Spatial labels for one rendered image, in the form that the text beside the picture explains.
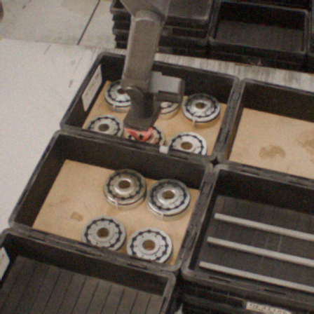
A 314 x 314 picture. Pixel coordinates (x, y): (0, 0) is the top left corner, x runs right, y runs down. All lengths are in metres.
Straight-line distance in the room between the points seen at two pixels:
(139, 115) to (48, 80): 0.60
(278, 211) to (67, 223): 0.50
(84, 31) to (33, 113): 1.46
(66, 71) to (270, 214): 0.88
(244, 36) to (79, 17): 1.13
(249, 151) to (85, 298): 0.57
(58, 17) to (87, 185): 2.01
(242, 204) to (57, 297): 0.49
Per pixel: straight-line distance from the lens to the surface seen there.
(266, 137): 1.56
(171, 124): 1.58
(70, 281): 1.33
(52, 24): 3.34
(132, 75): 1.23
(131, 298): 1.30
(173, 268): 1.21
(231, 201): 1.43
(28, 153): 1.74
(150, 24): 0.93
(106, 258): 1.23
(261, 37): 2.58
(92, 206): 1.43
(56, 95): 1.88
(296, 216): 1.42
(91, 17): 3.34
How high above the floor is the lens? 2.00
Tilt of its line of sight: 51 degrees down
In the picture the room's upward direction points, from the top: 3 degrees counter-clockwise
